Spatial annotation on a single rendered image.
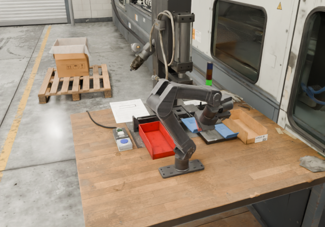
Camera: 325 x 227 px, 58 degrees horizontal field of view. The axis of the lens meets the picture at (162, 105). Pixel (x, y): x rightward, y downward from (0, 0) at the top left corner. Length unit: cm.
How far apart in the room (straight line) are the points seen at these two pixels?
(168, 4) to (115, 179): 87
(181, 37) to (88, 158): 74
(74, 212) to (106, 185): 125
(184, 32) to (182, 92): 45
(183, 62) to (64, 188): 168
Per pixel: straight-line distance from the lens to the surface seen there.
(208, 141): 151
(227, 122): 167
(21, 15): 1076
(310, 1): 163
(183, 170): 130
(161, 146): 148
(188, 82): 154
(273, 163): 146
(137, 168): 135
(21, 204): 272
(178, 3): 154
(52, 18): 1067
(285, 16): 184
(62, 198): 266
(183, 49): 150
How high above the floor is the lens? 172
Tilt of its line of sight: 25 degrees down
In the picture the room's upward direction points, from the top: straight up
